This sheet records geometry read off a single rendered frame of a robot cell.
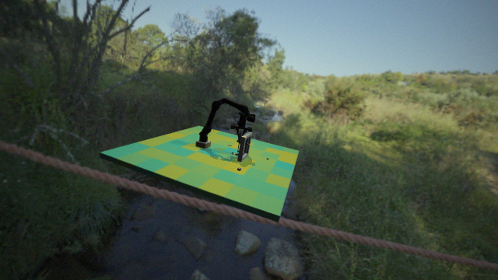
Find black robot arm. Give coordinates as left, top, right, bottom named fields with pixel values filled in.
left=199, top=98, right=255, bottom=142

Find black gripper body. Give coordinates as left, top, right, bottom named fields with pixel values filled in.
left=230, top=120, right=252, bottom=131

